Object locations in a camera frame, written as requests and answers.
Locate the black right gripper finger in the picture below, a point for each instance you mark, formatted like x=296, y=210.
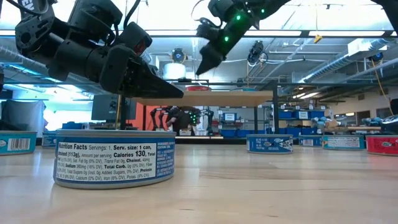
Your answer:
x=209, y=60

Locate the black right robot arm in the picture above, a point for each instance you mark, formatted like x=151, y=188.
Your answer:
x=390, y=7

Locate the black metal table frame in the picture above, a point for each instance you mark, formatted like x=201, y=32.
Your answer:
x=211, y=141

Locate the black ceiling camera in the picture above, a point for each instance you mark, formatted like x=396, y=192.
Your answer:
x=178, y=55
x=377, y=57
x=256, y=51

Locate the grey cloth cover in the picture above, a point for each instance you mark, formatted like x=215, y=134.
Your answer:
x=23, y=115

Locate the background wooden table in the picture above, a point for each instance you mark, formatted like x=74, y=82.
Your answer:
x=357, y=128

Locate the background black robot arms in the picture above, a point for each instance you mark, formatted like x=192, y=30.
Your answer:
x=183, y=119

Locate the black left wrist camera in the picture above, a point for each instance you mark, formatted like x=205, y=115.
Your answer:
x=135, y=39

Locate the blue storage bin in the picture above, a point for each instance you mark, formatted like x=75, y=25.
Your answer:
x=284, y=114
x=73, y=126
x=228, y=133
x=292, y=130
x=317, y=114
x=244, y=133

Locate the orange partition panel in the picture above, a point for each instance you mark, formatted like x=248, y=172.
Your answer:
x=138, y=119

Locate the yellow hanging tag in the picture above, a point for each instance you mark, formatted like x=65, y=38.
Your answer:
x=317, y=39

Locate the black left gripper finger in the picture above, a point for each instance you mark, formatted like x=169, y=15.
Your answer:
x=152, y=72
x=149, y=87

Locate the wooden shelf black metal legs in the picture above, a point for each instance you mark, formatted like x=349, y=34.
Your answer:
x=217, y=99

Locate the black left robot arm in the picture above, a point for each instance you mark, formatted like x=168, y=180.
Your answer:
x=34, y=34

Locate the black domed object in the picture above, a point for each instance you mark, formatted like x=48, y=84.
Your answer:
x=390, y=124

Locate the blue bin white label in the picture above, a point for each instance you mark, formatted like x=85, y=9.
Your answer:
x=229, y=117
x=302, y=115

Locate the dark computer monitor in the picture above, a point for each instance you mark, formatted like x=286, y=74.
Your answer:
x=104, y=109

